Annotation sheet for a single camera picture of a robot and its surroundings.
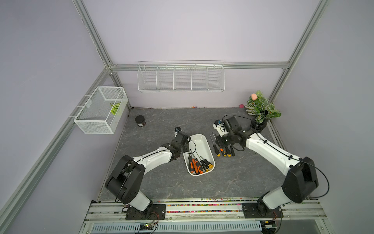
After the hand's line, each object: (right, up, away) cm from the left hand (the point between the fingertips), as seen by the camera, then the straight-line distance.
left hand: (184, 144), depth 91 cm
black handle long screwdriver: (+29, -6, +3) cm, 29 cm away
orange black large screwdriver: (+4, -11, -4) cm, 13 cm away
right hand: (+20, +3, -6) cm, 21 cm away
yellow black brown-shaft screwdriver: (+25, -6, +1) cm, 26 cm away
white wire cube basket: (-47, +20, -8) cm, 52 cm away
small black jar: (-34, +16, +18) cm, 42 cm away
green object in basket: (-38, +22, -10) cm, 45 cm away
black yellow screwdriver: (+20, -3, +5) cm, 21 cm away
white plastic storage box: (+10, -3, +2) cm, 10 cm away
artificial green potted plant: (+44, +23, -3) cm, 50 cm away
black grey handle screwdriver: (+31, -5, +5) cm, 32 cm away
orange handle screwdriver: (+10, -13, -6) cm, 17 cm away
